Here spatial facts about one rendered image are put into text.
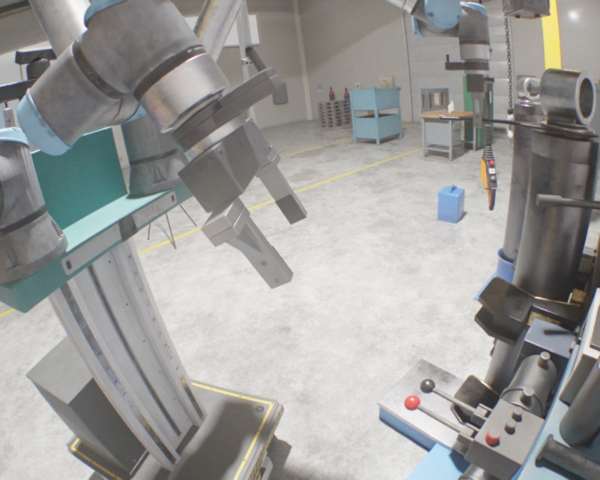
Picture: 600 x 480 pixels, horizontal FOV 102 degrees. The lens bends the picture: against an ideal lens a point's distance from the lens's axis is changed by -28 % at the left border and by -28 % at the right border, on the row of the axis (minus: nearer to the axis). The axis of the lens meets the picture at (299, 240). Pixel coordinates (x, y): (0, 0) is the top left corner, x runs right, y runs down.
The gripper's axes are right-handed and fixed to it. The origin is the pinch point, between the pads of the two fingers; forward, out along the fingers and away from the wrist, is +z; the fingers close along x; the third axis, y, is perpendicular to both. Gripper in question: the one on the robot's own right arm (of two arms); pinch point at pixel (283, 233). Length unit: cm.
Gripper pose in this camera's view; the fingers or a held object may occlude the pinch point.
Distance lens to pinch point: 39.9
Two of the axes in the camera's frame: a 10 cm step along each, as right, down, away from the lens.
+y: -8.4, 3.8, 3.8
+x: -1.3, 5.4, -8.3
